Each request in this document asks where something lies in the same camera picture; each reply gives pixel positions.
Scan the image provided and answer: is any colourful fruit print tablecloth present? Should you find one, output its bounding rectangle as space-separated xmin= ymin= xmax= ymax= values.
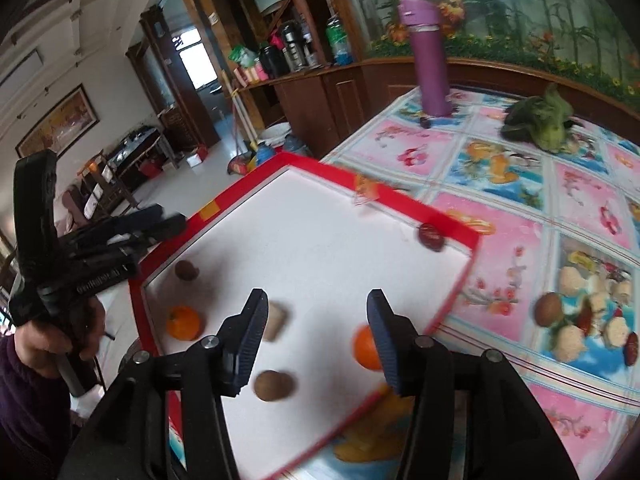
xmin=283 ymin=91 xmax=639 ymax=479

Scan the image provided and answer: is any brown kiwi fruit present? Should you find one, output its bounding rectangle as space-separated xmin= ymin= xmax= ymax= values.
xmin=253 ymin=370 xmax=296 ymax=402

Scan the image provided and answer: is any purple thermos bottle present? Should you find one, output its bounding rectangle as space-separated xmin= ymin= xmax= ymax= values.
xmin=398 ymin=0 xmax=452 ymax=117

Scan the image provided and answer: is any black kettle flask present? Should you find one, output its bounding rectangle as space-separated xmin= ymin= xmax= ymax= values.
xmin=280 ymin=21 xmax=308 ymax=72

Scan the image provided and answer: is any brown longan fruit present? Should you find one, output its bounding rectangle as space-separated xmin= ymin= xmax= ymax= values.
xmin=534 ymin=292 xmax=564 ymax=327

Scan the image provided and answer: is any framed wall painting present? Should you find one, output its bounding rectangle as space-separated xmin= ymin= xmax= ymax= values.
xmin=15 ymin=84 xmax=100 ymax=158

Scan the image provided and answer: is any green plastic bottle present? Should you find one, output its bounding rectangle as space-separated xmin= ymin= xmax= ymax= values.
xmin=326 ymin=14 xmax=354 ymax=66

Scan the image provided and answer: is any beige hexagonal cake piece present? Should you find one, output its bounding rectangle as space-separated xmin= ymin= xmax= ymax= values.
xmin=552 ymin=325 xmax=586 ymax=363

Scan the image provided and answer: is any left hand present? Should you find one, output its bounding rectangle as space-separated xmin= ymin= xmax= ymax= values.
xmin=14 ymin=298 xmax=105 ymax=379

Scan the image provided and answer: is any brown longan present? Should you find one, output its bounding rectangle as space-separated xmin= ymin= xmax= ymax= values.
xmin=174 ymin=260 xmax=200 ymax=282

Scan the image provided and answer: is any floral glass screen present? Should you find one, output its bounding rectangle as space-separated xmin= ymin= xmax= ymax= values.
xmin=352 ymin=0 xmax=639 ymax=108

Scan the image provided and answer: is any green bok choy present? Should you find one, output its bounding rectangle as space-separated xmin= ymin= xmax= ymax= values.
xmin=500 ymin=82 xmax=582 ymax=154

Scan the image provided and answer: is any grey thermos jug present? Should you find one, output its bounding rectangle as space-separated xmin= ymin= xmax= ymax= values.
xmin=282 ymin=133 xmax=312 ymax=157

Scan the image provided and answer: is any white basin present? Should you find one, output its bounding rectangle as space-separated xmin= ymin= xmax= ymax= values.
xmin=259 ymin=122 xmax=292 ymax=145

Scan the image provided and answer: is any orange tangerine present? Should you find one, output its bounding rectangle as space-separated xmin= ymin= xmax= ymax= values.
xmin=165 ymin=306 xmax=202 ymax=341
xmin=352 ymin=324 xmax=382 ymax=372

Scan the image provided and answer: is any red white tray box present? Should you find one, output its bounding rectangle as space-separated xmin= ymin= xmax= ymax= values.
xmin=129 ymin=153 xmax=480 ymax=479

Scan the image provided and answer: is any blue thermos jug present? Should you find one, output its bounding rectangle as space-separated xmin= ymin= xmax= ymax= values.
xmin=255 ymin=142 xmax=277 ymax=166

